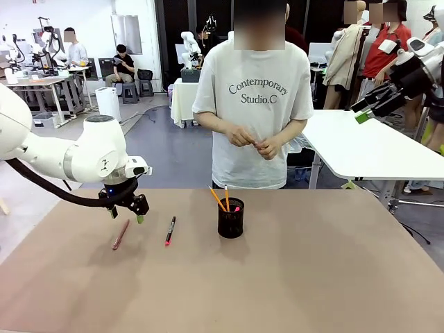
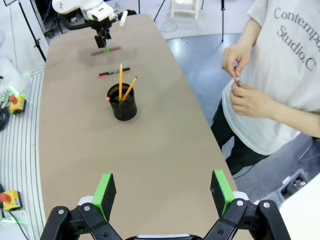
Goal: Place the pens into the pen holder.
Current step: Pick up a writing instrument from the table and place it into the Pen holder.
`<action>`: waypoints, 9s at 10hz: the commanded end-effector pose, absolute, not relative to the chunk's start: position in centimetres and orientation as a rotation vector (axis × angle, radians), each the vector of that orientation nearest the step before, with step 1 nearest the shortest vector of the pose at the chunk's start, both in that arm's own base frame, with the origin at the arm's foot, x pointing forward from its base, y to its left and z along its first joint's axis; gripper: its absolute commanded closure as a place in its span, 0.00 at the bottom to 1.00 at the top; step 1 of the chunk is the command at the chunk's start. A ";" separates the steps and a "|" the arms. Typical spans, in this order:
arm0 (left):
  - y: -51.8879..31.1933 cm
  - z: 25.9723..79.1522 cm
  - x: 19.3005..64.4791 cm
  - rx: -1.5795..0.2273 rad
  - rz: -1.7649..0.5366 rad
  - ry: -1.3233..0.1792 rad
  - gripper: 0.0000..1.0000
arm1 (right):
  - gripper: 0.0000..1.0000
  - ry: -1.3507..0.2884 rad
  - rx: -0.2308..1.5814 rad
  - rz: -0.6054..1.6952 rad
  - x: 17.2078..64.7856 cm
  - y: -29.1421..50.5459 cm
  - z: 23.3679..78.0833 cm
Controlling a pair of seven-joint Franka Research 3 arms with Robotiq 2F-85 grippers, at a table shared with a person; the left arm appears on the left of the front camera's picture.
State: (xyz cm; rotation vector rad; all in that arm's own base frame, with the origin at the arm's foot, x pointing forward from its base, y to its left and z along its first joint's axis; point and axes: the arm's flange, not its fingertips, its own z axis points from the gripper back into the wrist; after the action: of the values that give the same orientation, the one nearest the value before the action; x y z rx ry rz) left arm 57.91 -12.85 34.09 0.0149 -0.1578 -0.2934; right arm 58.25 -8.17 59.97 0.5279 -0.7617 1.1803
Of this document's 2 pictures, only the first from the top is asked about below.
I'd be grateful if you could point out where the person's right hand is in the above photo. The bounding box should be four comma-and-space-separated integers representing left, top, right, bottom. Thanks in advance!
225, 124, 257, 148

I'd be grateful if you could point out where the black marker with pink cap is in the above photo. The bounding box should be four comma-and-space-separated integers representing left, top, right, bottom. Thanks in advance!
164, 216, 177, 247

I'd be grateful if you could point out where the white air purifier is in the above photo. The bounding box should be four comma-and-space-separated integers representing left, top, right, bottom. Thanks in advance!
95, 87, 122, 123

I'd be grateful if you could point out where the grey workshop desk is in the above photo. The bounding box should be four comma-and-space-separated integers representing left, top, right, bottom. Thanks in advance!
0, 65, 94, 126

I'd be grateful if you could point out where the person in white T-shirt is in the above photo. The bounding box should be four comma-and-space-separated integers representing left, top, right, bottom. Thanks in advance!
191, 0, 315, 190

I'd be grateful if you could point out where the maroon pen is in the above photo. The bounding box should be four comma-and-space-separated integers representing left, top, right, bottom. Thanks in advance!
112, 219, 130, 250

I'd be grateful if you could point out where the black mesh pen holder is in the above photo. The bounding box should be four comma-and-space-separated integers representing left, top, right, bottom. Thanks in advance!
217, 197, 245, 239

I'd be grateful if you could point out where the black corrugated cable hose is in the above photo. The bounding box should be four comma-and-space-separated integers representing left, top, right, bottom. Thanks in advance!
5, 158, 139, 209

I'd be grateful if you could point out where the grey plastic stool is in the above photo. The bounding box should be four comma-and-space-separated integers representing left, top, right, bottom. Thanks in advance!
121, 83, 140, 105

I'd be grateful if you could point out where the person in red shirt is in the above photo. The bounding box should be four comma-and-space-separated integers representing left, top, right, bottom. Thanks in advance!
360, 0, 413, 119

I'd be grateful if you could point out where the person's left hand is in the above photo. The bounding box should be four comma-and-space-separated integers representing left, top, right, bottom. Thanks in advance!
257, 136, 284, 162

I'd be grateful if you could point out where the small white background robot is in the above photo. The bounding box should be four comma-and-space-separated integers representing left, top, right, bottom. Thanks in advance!
0, 33, 26, 69

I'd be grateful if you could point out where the grey storage bin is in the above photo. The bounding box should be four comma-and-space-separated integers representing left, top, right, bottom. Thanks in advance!
31, 111, 59, 128

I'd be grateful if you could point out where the black equipment box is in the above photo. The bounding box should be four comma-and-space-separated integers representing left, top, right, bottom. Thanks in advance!
180, 68, 201, 83

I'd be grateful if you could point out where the clear plastic bag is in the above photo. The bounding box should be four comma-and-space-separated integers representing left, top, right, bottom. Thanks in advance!
287, 133, 315, 155

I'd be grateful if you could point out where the person's left forearm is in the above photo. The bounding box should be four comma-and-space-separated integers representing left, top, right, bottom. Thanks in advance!
277, 117, 309, 146

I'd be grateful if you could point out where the white robot with black cables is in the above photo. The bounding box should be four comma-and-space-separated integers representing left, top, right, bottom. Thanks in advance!
33, 16, 70, 76

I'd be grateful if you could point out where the person's right forearm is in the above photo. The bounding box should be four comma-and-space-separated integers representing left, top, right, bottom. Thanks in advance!
193, 110, 232, 138

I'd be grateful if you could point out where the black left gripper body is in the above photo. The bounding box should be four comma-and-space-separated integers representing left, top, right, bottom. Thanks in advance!
98, 179, 151, 216

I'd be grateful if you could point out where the seated person in black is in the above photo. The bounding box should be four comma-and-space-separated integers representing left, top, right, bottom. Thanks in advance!
105, 44, 136, 87

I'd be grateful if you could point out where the background person in white shirt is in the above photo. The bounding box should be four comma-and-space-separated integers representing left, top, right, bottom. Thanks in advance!
64, 27, 89, 67

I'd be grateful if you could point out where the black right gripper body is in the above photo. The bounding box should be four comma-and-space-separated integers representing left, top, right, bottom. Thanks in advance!
389, 55, 435, 100

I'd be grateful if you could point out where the table with white cloth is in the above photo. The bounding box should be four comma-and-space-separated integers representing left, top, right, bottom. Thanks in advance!
170, 78, 204, 128

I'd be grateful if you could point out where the dark plastic stool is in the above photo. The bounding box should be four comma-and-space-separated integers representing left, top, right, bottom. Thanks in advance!
138, 79, 155, 98

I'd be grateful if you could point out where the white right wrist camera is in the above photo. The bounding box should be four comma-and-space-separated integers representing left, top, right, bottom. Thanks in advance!
377, 38, 400, 55

